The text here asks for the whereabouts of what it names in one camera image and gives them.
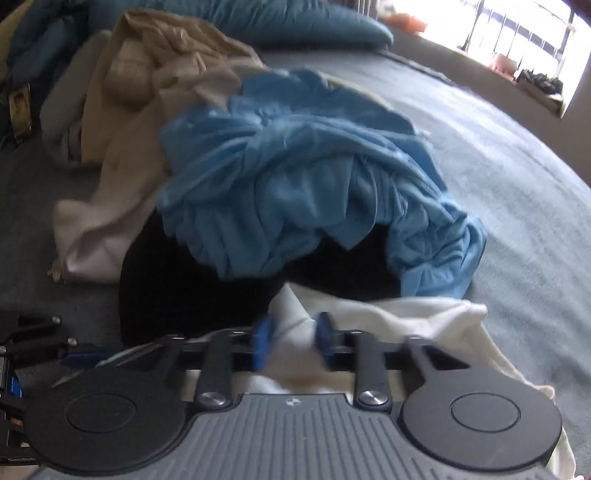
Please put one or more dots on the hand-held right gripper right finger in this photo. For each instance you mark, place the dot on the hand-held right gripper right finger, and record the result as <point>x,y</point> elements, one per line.
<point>325,339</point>

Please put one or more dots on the light blue garment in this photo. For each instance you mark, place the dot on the light blue garment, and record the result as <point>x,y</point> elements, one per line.
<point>286,175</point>

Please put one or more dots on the window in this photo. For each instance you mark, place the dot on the window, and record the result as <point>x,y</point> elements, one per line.
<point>521,18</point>

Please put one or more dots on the dark shoes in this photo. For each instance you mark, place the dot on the dark shoes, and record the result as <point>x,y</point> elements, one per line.
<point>540,83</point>

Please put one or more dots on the pink pot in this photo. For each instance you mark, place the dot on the pink pot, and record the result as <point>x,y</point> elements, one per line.
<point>504,62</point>

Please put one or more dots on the beige garment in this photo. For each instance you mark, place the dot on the beige garment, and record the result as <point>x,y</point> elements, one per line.
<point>138,138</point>

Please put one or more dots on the white sweatshirt with pink print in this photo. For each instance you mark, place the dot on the white sweatshirt with pink print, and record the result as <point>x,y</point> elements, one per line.
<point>415,318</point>

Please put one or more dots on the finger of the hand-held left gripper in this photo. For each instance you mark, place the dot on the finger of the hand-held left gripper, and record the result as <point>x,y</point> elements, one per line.
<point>92,357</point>

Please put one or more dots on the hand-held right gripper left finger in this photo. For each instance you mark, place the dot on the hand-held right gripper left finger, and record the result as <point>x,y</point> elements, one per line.
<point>263,341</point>

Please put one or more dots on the black garment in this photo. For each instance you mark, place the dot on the black garment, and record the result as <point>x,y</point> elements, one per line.
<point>184,286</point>

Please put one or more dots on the orange soft item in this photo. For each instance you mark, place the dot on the orange soft item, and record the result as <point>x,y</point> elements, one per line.
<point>406,22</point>

